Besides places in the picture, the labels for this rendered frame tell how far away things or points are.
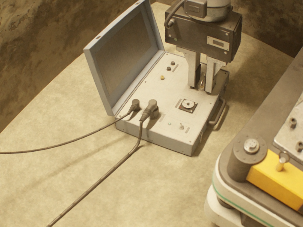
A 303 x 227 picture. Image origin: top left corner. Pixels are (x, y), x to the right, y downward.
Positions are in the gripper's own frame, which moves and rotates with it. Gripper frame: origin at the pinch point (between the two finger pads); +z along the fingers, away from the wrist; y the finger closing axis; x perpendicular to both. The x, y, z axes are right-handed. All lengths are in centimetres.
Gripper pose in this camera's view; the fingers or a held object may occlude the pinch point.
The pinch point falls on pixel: (202, 77)
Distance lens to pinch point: 124.8
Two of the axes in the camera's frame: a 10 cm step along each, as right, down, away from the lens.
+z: 0.0, 6.9, 7.2
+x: 4.3, -6.5, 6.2
